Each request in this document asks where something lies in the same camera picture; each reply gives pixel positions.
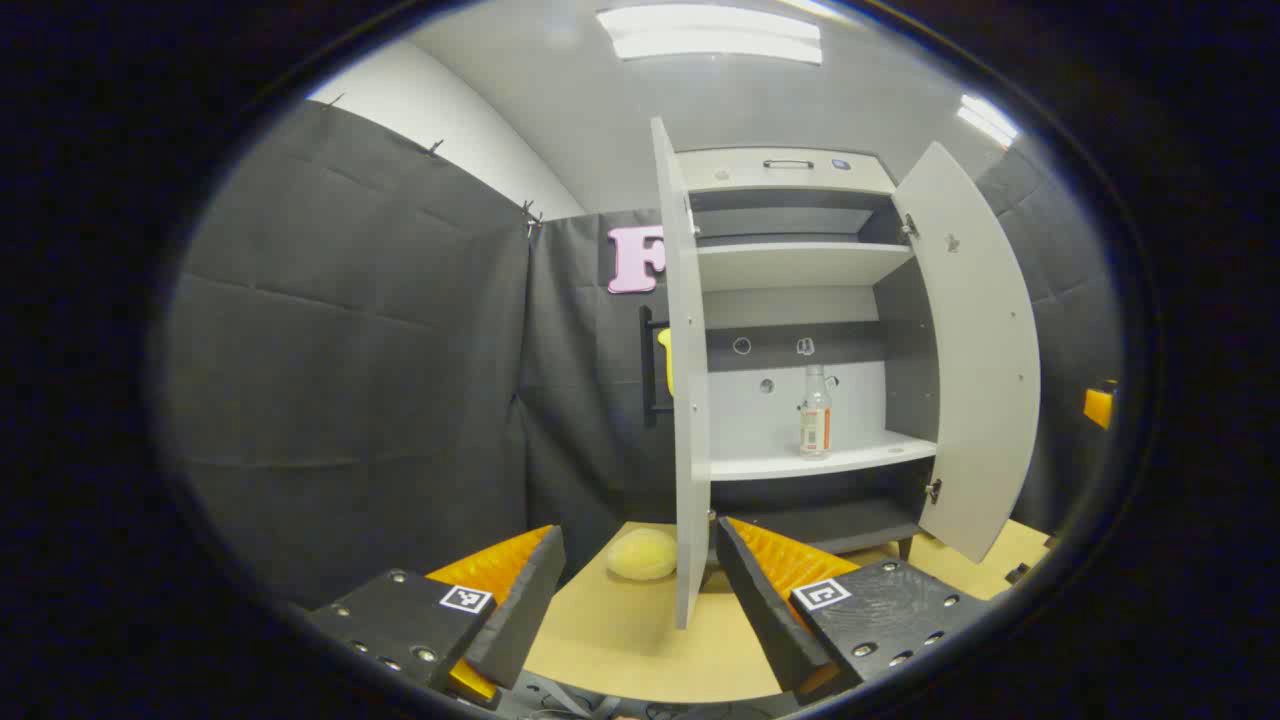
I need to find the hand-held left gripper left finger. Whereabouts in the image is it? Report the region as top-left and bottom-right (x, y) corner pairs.
(303, 523), (568, 706)

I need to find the grey cabinet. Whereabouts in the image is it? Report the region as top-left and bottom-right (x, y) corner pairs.
(675, 147), (941, 561)

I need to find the large ceiling light panel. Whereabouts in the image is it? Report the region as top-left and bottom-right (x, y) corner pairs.
(597, 3), (824, 66)

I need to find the small ceiling light panel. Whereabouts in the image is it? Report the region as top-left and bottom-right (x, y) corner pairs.
(955, 93), (1021, 149)

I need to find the pale yellow round coaster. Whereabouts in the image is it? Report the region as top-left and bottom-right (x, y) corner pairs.
(605, 527), (679, 582)

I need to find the grey cabinet door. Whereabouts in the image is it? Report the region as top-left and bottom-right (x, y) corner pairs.
(893, 140), (1042, 564)
(640, 118), (713, 631)

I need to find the clear bottle with orange label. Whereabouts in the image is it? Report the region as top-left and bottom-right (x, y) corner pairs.
(797, 364), (833, 459)

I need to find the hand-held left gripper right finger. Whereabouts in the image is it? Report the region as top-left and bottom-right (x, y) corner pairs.
(714, 515), (1003, 703)

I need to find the black backdrop cloth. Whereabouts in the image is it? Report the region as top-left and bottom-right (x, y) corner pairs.
(160, 100), (1126, 611)

